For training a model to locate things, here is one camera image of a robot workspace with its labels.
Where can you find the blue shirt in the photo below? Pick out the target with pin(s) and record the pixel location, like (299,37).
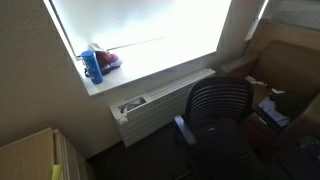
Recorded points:
(271,110)

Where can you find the black office chair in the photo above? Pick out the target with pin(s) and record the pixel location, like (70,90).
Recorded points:
(216,100)

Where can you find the blue water bottle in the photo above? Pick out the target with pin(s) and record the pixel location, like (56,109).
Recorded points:
(92,68)

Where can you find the white crumpled paper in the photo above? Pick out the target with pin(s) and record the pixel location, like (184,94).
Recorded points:
(255,80)
(278,91)

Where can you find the yellow sticky note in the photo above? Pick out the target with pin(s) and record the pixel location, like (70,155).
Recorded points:
(56,172)

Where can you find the dark garment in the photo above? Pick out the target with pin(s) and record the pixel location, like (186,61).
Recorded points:
(293,101)

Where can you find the light wooden cabinet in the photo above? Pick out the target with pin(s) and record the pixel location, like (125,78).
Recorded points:
(26,156)

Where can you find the grey window blinds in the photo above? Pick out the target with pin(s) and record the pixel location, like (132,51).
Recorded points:
(296,13)

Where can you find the dark blue bag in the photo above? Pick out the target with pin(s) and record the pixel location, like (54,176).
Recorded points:
(310,148)

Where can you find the white wall heater unit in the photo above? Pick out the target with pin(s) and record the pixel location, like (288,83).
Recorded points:
(156,107)

